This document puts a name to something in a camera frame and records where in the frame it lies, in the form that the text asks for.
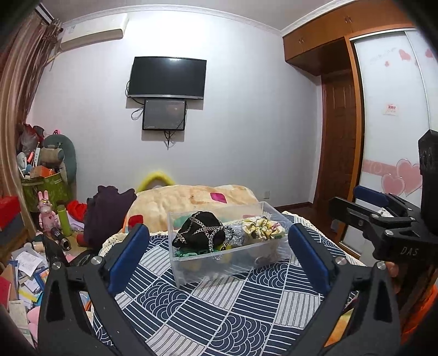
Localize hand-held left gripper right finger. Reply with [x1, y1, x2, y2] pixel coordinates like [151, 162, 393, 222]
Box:
[288, 223, 402, 356]

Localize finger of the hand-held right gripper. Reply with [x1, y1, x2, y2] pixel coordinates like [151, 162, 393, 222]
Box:
[329, 197, 416, 248]
[354, 186, 422, 220]

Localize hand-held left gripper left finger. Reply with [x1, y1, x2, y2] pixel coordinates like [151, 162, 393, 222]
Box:
[37, 223, 151, 356]

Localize clear plastic storage box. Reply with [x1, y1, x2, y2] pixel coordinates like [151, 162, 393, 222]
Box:
[168, 201, 292, 285]

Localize floral fabric scrunchie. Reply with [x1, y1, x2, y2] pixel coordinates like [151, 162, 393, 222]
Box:
[241, 216, 286, 240]

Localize green knitted pouch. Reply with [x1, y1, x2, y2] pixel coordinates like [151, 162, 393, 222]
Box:
[175, 248, 210, 259]

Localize grey sheer scrunchie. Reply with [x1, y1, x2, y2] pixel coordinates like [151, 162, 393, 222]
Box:
[224, 224, 247, 249]

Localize black chain bag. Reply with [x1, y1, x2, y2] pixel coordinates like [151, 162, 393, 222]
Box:
[172, 211, 235, 252]

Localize person's right hand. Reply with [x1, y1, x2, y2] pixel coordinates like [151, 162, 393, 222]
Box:
[386, 261, 411, 297]

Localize pink heart stickers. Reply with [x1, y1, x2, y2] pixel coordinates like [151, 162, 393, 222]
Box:
[381, 158, 423, 196]

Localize dark purple garment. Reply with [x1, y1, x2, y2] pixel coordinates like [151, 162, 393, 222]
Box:
[83, 186, 137, 245]

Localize brown wooden door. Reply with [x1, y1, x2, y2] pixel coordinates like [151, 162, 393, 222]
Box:
[320, 75, 363, 206]

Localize black flashlight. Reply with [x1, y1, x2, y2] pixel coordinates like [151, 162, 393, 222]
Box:
[51, 230, 71, 251]

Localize red cloth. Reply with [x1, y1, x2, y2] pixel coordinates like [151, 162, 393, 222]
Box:
[67, 201, 88, 222]

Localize green bottle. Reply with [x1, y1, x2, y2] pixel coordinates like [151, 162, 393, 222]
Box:
[56, 205, 72, 237]

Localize peach printed blanket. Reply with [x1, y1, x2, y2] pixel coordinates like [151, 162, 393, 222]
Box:
[124, 185, 261, 235]

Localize pink rabbit figure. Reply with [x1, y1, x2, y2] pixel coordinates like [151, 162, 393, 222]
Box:
[37, 191, 59, 237]

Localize blue and white patterned bedspread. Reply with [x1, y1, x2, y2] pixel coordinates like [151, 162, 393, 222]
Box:
[87, 214, 363, 356]

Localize green storage bin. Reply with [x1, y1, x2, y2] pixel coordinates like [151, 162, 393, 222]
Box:
[21, 173, 71, 211]

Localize pile of papers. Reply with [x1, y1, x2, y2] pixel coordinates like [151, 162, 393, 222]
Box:
[0, 243, 52, 346]

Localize white sliding wardrobe door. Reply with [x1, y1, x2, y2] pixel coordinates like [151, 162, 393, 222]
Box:
[342, 29, 438, 257]

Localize grey box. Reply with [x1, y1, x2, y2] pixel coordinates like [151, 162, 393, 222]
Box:
[0, 217, 26, 243]

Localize red box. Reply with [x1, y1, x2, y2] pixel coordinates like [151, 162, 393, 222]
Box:
[0, 196, 22, 231]

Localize small black monitor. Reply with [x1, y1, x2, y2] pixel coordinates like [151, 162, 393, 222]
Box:
[142, 99, 188, 131]

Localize wooden overhead cabinet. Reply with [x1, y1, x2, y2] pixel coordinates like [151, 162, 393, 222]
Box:
[282, 0, 414, 76]

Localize striped brown curtain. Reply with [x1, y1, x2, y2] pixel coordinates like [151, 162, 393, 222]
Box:
[0, 14, 64, 202]

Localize white air conditioner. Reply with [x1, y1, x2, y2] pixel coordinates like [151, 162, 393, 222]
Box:
[58, 14, 129, 52]

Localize wall-mounted black television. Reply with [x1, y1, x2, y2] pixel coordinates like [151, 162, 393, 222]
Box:
[127, 56, 207, 101]

